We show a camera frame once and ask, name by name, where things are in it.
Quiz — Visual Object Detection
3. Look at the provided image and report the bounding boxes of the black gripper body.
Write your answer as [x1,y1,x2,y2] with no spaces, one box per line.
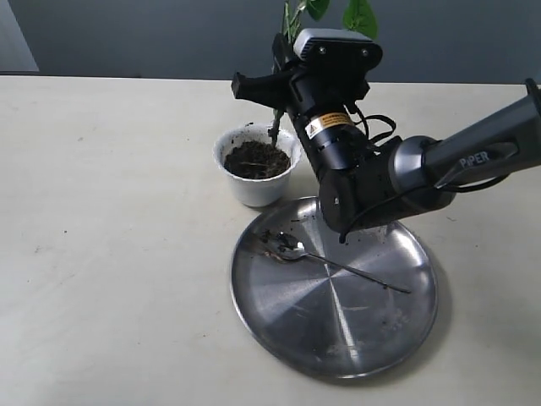
[288,63,375,172]

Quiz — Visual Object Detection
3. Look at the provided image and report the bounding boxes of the red anthurium artificial plant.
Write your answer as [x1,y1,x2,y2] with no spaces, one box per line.
[268,0,378,146]

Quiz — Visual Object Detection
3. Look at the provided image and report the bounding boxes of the long silver metal spoon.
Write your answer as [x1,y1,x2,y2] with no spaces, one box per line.
[260,231,412,294]

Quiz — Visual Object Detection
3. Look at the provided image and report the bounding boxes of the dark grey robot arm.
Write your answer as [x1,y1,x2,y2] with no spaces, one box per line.
[231,29,540,239]

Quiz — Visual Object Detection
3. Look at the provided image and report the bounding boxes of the white scalloped flower pot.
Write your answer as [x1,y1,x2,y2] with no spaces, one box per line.
[214,123,302,207]

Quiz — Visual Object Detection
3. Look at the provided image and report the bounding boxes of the round stainless steel plate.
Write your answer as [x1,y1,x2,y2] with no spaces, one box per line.
[230,197,438,380]

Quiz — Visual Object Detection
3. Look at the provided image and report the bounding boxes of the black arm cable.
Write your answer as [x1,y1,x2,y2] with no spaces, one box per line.
[337,101,516,246]

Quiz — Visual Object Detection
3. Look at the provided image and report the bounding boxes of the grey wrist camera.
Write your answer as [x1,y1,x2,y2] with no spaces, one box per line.
[292,27,385,102]

